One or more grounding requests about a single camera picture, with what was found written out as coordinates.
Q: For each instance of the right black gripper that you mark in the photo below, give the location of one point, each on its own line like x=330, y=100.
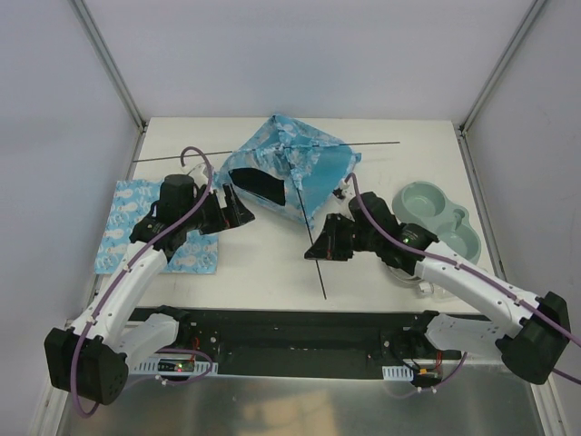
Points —
x=339, y=237

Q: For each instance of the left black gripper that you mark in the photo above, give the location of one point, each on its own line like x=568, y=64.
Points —
x=222, y=209

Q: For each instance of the blue patterned pet tent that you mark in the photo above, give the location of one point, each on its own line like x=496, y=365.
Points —
x=264, y=177

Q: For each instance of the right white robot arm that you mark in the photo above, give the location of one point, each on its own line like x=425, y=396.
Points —
x=527, y=332

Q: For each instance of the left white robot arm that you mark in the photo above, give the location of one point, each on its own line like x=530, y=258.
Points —
x=94, y=355

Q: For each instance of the stainless steel pet bowl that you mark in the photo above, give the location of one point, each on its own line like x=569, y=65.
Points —
x=403, y=276

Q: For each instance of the blue snowman patterned mat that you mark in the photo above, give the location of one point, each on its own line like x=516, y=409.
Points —
x=132, y=200

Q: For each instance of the mint green double feeder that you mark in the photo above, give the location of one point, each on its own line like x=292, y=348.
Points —
x=425, y=204

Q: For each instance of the clear plastic water bottle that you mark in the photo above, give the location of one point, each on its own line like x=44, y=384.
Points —
x=433, y=291

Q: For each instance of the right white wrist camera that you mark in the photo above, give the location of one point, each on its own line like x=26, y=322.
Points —
x=344, y=192

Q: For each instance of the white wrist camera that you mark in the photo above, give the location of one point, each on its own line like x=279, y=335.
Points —
x=344, y=192
x=200, y=172

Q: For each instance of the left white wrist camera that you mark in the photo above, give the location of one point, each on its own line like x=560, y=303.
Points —
x=200, y=172

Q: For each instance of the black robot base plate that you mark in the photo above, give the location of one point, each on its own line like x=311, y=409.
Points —
x=328, y=345

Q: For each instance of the right aluminium frame post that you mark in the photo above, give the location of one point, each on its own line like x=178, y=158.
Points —
x=524, y=28

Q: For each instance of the aluminium frame post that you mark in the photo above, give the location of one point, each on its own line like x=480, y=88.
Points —
x=524, y=28
x=97, y=41

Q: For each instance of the left aluminium frame post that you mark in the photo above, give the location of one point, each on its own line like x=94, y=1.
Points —
x=97, y=41

